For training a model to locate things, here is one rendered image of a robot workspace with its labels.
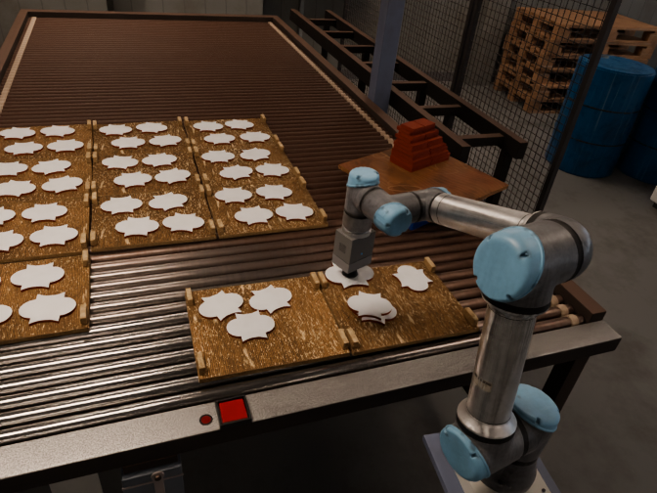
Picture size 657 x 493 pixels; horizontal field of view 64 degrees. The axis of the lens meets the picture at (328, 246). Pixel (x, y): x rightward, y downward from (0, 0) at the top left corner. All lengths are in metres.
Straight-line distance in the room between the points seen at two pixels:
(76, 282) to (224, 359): 0.56
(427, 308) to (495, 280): 0.78
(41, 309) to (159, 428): 0.53
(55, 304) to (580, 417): 2.33
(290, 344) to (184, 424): 0.35
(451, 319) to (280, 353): 0.54
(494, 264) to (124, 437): 0.90
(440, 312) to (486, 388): 0.66
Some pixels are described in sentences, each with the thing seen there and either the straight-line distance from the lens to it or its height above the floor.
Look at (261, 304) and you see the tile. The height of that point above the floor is 0.95.
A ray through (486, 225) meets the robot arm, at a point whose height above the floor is 1.45.
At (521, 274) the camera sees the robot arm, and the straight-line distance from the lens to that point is 0.88.
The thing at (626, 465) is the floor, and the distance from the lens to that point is 2.85.
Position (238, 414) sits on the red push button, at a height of 0.93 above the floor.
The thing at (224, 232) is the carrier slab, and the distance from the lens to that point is 1.92.
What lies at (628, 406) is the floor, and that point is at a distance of 3.11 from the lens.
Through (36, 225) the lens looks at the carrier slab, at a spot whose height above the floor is 0.94.
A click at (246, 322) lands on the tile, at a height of 0.95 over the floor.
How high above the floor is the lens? 1.99
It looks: 35 degrees down
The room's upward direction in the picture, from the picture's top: 6 degrees clockwise
